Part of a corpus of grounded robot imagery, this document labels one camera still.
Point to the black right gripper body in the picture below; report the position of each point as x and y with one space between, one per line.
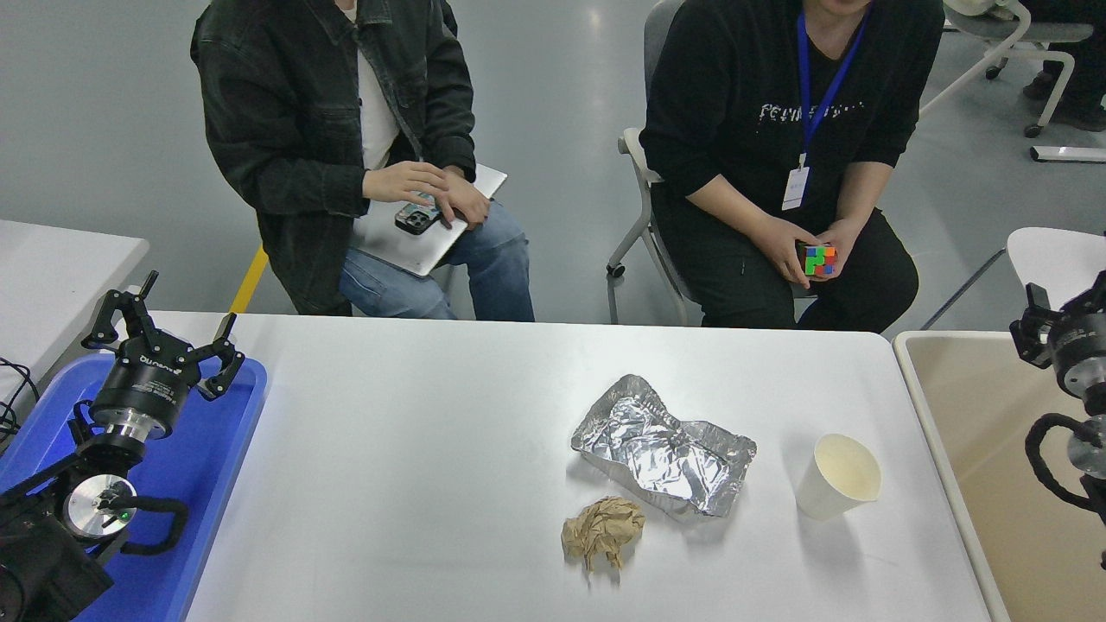
1084 341

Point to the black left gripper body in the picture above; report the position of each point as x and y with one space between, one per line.
147 384

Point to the multicoloured puzzle cube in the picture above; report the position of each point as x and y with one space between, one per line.
819 261

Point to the black smartphone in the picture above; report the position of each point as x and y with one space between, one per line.
415 218

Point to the white paper cup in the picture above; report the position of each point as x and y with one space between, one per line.
829 492

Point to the silver foil tray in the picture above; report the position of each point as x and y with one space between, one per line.
665 458

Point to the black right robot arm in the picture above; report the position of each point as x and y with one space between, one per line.
1089 458

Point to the person's left hand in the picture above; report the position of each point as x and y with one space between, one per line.
842 246
467 200

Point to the person's right hand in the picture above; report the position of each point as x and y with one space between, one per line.
402 181
786 250

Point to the white rounded table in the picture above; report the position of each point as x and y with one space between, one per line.
1050 255

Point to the white side table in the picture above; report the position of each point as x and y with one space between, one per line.
52 285

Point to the large pale plastic bin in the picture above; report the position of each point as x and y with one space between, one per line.
976 415

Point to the blue plastic tray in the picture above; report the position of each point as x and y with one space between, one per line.
207 466

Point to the white floor bar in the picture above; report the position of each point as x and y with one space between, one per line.
1071 154

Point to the person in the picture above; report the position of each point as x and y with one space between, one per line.
734 104
285 130
1080 104

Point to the silver laptop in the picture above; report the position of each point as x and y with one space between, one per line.
397 246

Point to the white id badge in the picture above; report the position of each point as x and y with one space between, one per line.
796 186

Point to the crumpled tan paper ball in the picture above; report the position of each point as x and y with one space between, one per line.
605 529

